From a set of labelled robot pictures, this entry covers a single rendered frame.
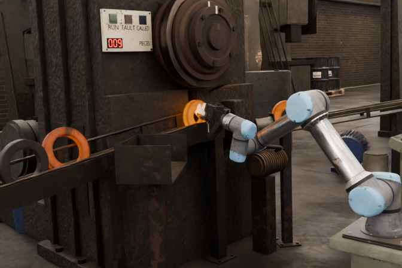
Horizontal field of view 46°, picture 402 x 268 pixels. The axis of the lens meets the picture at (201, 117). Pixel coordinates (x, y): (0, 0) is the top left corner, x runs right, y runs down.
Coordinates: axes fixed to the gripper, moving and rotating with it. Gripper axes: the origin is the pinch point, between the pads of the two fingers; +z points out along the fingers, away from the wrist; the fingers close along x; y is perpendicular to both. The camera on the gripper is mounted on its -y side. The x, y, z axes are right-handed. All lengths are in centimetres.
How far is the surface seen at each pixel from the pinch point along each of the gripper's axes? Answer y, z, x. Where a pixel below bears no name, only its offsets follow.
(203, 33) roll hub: 38.4, -2.3, 5.1
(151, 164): -1, -38, 58
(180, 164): -7.7, -31.9, 37.1
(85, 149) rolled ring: -8, -3, 62
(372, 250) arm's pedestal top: -23, -98, -2
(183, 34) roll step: 37.3, 1.6, 13.5
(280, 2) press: 24, 449, -665
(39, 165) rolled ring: -10, -4, 82
